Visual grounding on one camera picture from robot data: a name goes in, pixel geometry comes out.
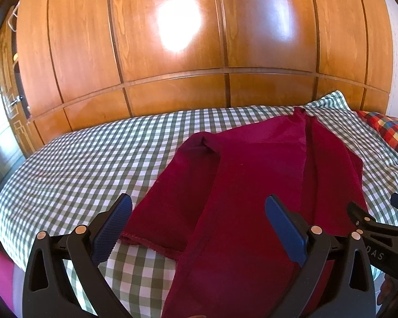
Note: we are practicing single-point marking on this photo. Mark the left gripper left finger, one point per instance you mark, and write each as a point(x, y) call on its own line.
point(47, 291)

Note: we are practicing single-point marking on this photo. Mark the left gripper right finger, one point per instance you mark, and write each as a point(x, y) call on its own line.
point(335, 278)

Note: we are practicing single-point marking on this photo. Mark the dark red knit garment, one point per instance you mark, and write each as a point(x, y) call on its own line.
point(206, 211)

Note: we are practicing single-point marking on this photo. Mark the multicolour checked pillow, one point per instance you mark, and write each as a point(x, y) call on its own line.
point(386, 126)

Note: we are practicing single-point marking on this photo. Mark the green checked bed cover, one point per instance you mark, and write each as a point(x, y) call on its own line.
point(81, 174)

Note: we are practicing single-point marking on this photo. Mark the wooden wardrobe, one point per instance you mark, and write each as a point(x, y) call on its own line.
point(88, 62)

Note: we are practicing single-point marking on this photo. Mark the wooden panelled door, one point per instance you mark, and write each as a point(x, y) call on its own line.
point(11, 99)

